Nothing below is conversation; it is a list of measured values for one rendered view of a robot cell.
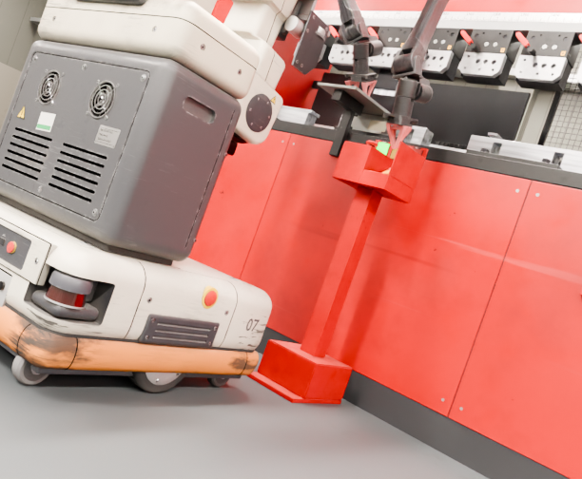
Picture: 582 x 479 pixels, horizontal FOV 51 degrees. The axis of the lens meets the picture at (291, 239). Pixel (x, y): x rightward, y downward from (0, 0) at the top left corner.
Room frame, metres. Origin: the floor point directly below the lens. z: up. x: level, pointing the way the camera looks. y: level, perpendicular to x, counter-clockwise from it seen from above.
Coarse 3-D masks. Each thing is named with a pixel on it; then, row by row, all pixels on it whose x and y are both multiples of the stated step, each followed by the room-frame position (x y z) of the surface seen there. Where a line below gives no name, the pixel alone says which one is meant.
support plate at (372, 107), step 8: (328, 88) 2.18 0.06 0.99; (336, 88) 2.14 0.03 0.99; (344, 88) 2.11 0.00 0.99; (352, 88) 2.07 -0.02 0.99; (352, 96) 2.17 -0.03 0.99; (360, 96) 2.13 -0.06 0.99; (368, 96) 2.12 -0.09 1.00; (368, 104) 2.19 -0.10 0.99; (376, 104) 2.17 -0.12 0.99; (368, 112) 2.31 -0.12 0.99; (376, 112) 2.27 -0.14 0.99; (384, 112) 2.23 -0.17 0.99
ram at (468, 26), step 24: (336, 0) 2.55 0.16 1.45; (360, 0) 2.46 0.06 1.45; (384, 0) 2.38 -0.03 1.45; (408, 0) 2.31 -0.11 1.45; (456, 0) 2.18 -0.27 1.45; (480, 0) 2.12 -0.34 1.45; (504, 0) 2.06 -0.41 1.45; (528, 0) 2.00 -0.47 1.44; (552, 0) 1.95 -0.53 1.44; (576, 0) 1.90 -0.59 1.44; (336, 24) 2.52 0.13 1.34; (384, 24) 2.36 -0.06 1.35; (408, 24) 2.29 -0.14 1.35; (456, 24) 2.15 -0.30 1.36; (480, 24) 2.10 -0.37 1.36; (504, 24) 2.04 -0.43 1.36; (528, 24) 1.99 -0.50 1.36; (552, 24) 1.94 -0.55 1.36; (576, 24) 1.89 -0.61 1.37
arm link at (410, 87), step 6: (408, 78) 1.78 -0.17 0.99; (402, 84) 1.77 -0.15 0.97; (408, 84) 1.76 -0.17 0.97; (414, 84) 1.77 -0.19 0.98; (420, 84) 1.80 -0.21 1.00; (402, 90) 1.77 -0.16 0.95; (408, 90) 1.77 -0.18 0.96; (414, 90) 1.77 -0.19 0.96; (408, 96) 1.77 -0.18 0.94; (414, 96) 1.78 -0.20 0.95
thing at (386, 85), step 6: (384, 72) 2.34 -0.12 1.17; (390, 72) 2.33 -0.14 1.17; (378, 78) 2.35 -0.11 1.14; (384, 78) 2.34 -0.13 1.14; (390, 78) 2.32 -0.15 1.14; (378, 84) 2.35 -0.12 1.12; (384, 84) 2.33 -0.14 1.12; (390, 84) 2.31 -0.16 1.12; (396, 84) 2.30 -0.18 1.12; (378, 90) 2.35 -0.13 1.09; (384, 90) 2.33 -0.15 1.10; (390, 90) 2.32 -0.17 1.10; (396, 90) 2.30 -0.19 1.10
